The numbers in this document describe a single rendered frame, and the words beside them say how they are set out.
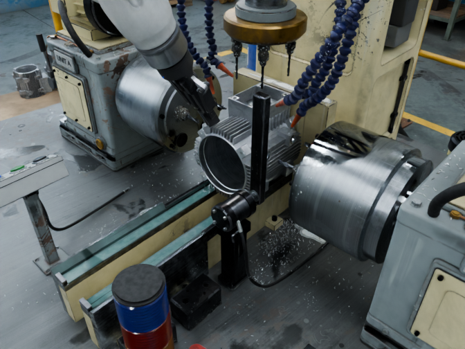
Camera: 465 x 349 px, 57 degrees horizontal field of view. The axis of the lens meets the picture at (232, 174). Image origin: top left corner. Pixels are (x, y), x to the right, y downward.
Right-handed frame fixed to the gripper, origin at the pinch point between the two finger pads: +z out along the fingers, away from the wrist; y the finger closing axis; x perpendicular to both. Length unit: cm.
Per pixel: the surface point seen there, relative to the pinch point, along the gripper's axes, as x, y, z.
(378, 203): 1.5, -44.2, 0.4
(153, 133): 8.6, 16.7, 6.2
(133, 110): 6.7, 24.8, 2.9
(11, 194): 40.2, 14.3, -15.6
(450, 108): -189, 19, 240
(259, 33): -14.2, -10.7, -15.5
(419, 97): -190, 45, 240
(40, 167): 32.6, 15.4, -13.9
